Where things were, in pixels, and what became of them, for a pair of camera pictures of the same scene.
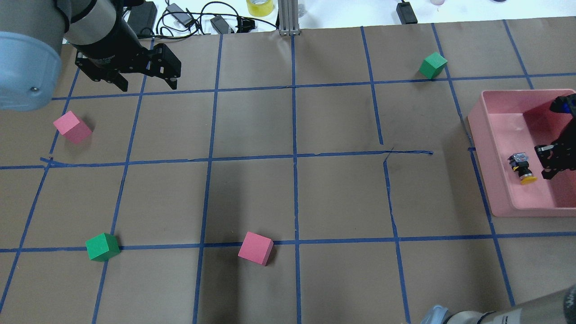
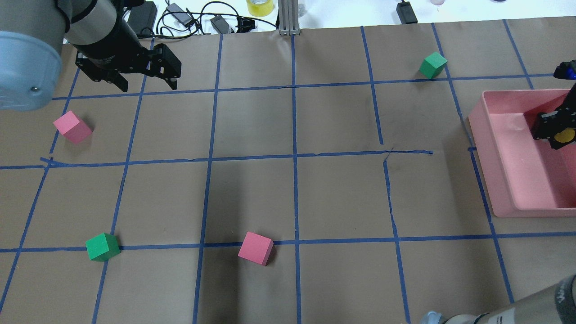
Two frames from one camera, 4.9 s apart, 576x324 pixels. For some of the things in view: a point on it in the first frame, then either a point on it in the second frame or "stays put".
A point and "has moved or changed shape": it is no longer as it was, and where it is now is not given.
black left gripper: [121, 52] stays put
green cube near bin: [432, 65] stays put
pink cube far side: [69, 125] stays put
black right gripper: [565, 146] -> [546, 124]
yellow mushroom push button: [519, 162] has moved or changed shape
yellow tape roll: [260, 10] stays put
